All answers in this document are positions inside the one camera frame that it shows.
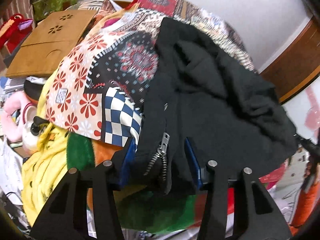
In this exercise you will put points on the yellow fleece blanket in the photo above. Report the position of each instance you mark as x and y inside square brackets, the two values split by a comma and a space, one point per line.
[71, 141]

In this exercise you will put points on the wooden wardrobe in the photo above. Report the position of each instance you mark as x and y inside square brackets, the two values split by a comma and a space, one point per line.
[298, 65]

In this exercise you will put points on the pink plush toy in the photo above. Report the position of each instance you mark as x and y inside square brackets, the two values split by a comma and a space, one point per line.
[17, 116]

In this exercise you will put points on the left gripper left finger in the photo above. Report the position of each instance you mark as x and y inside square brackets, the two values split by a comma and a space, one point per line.
[64, 215]

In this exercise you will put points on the patchwork patterned quilt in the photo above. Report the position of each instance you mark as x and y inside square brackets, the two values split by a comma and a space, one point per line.
[98, 89]

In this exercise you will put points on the bamboo lap desk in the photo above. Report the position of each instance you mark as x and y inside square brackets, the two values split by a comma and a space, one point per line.
[53, 38]

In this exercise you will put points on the green patterned storage box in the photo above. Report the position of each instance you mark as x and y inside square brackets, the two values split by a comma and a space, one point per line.
[43, 8]

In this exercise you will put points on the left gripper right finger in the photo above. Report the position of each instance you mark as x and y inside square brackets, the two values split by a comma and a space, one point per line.
[256, 215]

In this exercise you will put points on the red plush toy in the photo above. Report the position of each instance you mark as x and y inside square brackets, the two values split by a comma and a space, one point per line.
[14, 31]

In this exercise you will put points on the black zip hoodie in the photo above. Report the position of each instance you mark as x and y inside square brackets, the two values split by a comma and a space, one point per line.
[202, 105]

